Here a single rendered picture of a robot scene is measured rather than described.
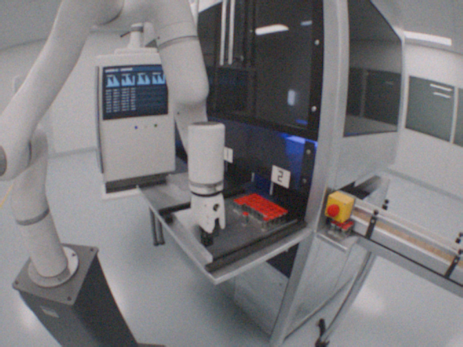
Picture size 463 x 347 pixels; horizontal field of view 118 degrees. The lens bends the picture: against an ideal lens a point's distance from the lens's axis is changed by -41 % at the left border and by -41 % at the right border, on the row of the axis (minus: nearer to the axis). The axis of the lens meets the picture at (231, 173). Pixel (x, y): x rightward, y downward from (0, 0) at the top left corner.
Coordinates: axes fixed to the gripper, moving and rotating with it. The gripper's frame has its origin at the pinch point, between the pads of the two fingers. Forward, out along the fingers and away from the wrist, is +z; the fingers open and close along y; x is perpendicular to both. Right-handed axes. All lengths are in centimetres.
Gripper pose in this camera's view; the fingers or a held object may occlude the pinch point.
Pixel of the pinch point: (207, 239)
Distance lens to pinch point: 66.1
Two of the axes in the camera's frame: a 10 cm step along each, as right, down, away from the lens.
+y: -5.9, -3.0, 7.5
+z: -0.3, 9.4, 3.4
